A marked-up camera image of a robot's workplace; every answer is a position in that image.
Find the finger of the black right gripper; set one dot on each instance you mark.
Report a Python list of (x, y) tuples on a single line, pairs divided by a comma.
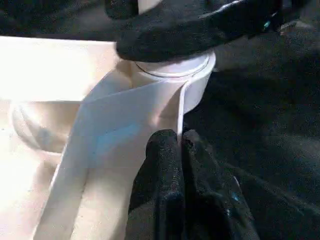
[(195, 27), (120, 7)]

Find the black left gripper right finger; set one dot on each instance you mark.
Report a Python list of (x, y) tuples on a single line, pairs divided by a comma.
[(210, 205)]

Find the black work mat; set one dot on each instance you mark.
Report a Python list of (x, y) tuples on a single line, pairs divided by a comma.
[(265, 130)]

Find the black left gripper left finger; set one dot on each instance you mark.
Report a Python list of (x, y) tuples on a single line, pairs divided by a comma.
[(157, 200)]

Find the white plastic table leg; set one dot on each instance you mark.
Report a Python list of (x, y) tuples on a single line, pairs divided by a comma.
[(172, 67)]

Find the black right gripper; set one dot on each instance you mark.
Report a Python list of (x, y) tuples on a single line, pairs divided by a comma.
[(295, 12)]

